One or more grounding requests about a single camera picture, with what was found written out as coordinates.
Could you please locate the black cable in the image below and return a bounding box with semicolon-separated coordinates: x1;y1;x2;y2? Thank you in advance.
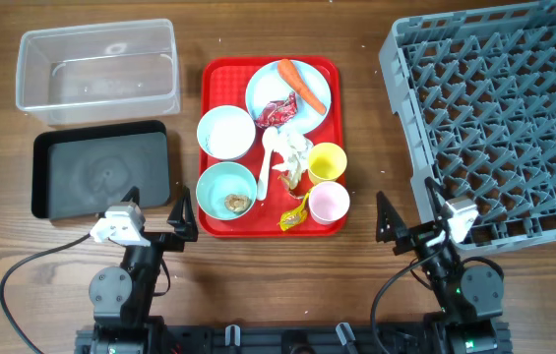
370;230;451;354
0;232;93;354

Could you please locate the white plastic spoon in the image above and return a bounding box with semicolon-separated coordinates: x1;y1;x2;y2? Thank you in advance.
257;127;278;201

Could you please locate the black plastic tray bin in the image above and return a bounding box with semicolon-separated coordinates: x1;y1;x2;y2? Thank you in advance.
31;120;171;220

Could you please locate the yellow plastic cup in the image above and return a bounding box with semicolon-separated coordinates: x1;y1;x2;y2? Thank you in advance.
308;143;347;185

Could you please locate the light blue plate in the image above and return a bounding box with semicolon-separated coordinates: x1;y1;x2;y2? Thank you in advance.
245;59;332;135

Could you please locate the yellow candy wrapper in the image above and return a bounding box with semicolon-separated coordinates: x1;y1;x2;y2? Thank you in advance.
278;188;314;232

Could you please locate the clear plastic waste bin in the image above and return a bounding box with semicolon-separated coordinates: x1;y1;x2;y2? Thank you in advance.
15;19;181;126

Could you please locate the light blue bowl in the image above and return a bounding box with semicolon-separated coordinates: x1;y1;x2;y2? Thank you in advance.
196;105;256;160

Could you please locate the white tissue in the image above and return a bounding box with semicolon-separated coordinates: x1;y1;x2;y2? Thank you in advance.
273;131;314;190

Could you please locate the red wrapper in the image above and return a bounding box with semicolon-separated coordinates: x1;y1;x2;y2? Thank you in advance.
255;91;298;128

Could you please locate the right black cable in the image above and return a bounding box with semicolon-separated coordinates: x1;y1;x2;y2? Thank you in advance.
370;230;451;354

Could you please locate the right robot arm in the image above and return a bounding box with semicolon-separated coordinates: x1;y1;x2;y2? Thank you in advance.
370;177;512;353

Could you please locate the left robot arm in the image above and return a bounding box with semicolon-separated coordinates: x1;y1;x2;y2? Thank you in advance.
75;187;198;354

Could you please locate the pink plastic cup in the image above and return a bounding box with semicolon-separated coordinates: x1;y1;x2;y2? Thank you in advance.
308;181;350;225

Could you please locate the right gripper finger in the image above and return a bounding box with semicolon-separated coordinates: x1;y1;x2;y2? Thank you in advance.
424;177;447;216
376;191;408;243

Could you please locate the left black cable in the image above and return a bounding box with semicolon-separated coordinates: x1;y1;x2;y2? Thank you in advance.
0;232;93;354

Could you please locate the orange carrot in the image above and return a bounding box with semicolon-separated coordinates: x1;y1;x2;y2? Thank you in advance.
278;59;327;115

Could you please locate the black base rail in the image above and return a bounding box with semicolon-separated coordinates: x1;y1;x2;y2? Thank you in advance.
74;322;511;354

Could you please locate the red serving tray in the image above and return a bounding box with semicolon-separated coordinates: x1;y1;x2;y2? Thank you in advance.
197;56;346;238

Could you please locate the brown mushroom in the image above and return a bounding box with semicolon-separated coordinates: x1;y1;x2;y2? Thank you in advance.
224;194;251;213

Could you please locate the grey dishwasher rack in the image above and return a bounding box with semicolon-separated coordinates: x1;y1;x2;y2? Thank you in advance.
379;1;556;256

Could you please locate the mint green bowl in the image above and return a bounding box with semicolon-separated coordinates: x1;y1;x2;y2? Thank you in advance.
196;162;257;221

